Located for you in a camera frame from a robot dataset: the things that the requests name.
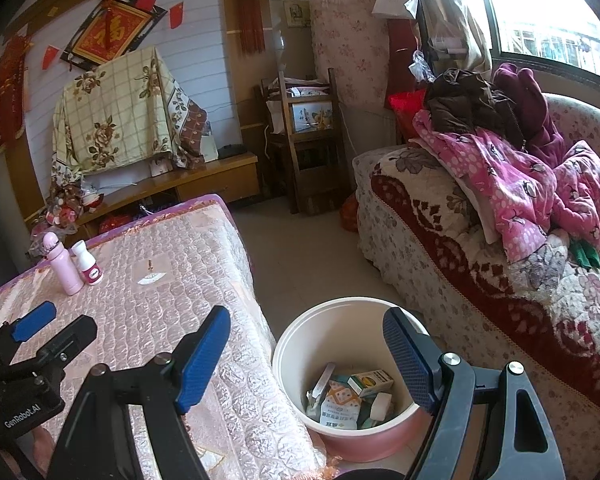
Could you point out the floral sofa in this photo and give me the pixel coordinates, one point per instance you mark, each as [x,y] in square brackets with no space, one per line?
[480,285]

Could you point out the window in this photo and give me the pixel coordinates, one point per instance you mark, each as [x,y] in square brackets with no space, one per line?
[555,10]

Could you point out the floral checked cloth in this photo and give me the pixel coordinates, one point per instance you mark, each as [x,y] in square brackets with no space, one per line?
[115,120]

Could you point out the pink spotted garment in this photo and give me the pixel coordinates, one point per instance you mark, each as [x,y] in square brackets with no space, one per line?
[505,185]

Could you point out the wooden chair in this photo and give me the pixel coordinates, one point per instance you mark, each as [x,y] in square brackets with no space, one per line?
[310,130]

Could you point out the red cloth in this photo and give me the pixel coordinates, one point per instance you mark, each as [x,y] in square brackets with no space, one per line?
[405,102]

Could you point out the red fringed wall banner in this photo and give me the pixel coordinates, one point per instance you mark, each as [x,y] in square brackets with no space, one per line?
[10,95]

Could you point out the plastic bag of packets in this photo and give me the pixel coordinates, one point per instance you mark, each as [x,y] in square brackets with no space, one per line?
[62,210]

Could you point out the diamond framed wall ornament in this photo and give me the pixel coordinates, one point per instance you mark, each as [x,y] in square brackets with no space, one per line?
[112,30]

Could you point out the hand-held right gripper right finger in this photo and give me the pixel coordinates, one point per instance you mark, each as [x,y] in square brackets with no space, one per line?
[410,355]

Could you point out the white blue carton box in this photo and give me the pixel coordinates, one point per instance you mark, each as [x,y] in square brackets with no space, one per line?
[322,385]

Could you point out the red knot hanging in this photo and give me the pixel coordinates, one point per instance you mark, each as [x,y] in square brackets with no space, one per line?
[245,0]

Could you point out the small framed picture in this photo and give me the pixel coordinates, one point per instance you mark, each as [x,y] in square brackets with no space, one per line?
[296,14]

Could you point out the pale curtain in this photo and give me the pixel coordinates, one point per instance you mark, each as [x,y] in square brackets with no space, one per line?
[460,20]

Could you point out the small black box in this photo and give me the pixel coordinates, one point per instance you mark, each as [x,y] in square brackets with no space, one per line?
[230,150]

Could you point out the wooden cabinet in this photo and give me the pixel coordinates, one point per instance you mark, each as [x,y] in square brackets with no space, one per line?
[195,180]

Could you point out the maroon garment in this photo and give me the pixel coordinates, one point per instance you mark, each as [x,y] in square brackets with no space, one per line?
[530,105]

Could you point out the small white box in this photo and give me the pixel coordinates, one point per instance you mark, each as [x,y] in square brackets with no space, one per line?
[157,167]

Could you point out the white paper bag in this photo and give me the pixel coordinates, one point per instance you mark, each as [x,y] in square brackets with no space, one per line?
[395,2]

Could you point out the orange red bag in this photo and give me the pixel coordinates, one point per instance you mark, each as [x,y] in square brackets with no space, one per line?
[350,212]

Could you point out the white foam block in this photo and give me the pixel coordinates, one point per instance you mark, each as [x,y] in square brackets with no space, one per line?
[380,406]

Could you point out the white orange snack packet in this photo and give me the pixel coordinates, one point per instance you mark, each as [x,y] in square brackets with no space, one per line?
[340,405]

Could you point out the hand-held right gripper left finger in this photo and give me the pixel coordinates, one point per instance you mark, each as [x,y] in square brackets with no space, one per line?
[202,360]

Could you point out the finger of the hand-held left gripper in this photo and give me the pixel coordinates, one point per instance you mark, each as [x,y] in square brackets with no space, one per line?
[32,320]
[70,340]

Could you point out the white bottle with pink label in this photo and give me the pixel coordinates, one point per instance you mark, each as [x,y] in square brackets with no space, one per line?
[87,264]

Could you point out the pink insulated bottle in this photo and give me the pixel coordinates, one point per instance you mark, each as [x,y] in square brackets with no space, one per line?
[62,270]

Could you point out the red bowl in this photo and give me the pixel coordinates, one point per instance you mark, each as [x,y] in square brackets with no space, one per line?
[92,199]

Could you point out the red hanging garment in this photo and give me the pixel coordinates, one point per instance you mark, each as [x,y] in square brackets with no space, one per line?
[405,50]

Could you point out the brown jacket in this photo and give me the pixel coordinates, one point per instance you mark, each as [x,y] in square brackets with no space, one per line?
[460,100]

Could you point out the floral covered tall appliance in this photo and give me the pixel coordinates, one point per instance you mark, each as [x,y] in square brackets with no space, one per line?
[350,35]

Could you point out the white pink basin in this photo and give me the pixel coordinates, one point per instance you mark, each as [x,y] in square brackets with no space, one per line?
[350,325]

